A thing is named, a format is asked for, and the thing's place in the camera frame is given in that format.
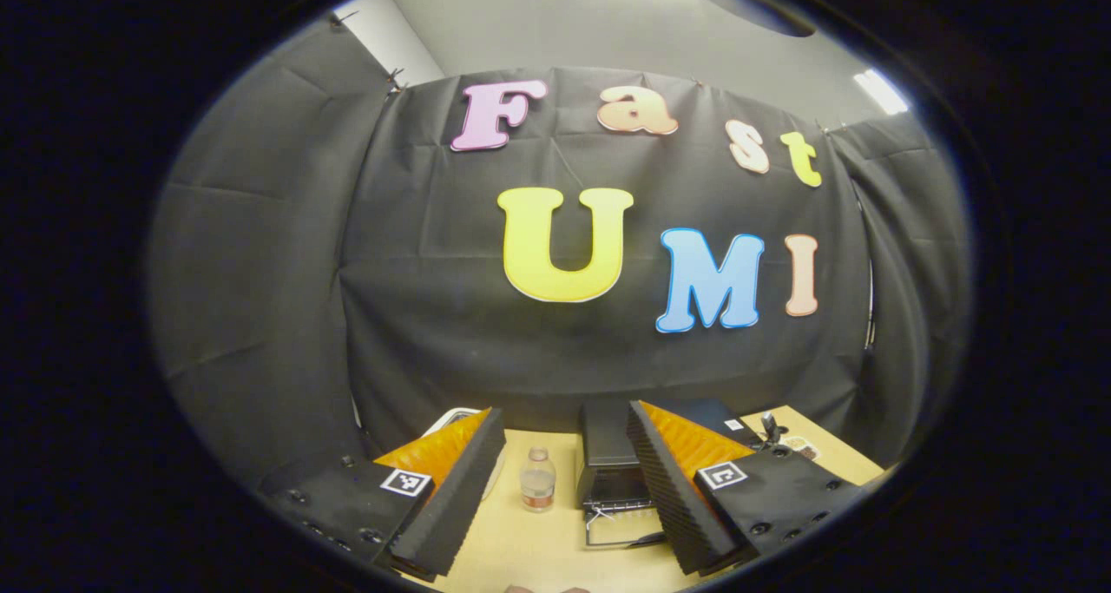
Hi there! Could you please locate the white toaster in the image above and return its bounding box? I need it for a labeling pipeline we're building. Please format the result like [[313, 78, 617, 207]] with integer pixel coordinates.
[[421, 406, 507, 500]]

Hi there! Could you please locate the black backdrop cloth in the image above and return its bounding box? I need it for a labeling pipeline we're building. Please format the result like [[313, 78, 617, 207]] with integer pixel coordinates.
[[148, 16, 973, 490]]

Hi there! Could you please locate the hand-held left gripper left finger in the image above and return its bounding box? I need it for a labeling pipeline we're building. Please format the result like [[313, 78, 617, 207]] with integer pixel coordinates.
[[260, 407, 508, 581]]

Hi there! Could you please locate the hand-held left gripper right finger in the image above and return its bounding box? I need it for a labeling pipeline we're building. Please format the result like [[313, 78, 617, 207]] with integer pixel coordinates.
[[626, 399, 869, 577]]

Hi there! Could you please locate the ceiling light panel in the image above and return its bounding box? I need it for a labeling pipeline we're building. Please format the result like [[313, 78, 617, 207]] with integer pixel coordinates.
[[852, 67, 910, 117]]

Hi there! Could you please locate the clear plastic water bottle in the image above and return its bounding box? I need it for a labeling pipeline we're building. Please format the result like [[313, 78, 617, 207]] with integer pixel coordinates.
[[520, 447, 558, 515]]

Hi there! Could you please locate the black electric oven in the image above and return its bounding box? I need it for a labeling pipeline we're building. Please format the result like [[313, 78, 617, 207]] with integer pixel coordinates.
[[576, 399, 766, 550]]

